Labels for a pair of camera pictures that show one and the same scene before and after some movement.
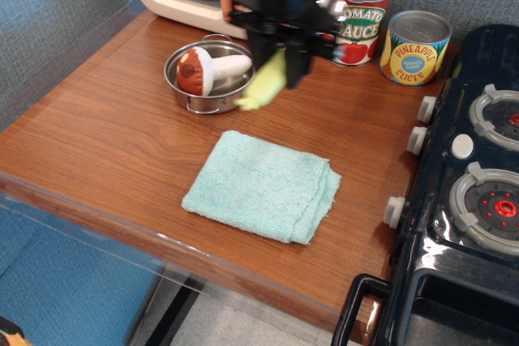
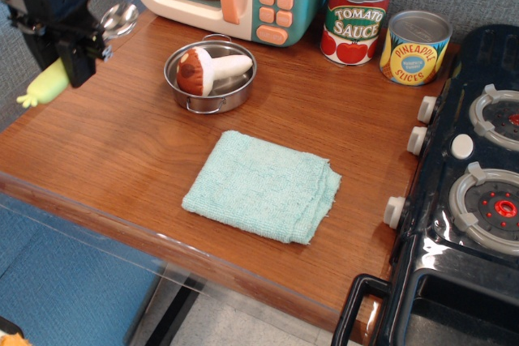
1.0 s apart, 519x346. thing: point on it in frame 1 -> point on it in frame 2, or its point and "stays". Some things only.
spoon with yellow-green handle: (266, 81) -> (117, 20)
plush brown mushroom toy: (197, 70) stays
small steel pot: (210, 75) stays
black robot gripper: (287, 5) -> (55, 6)
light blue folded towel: (280, 192) stays
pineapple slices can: (415, 48) stays
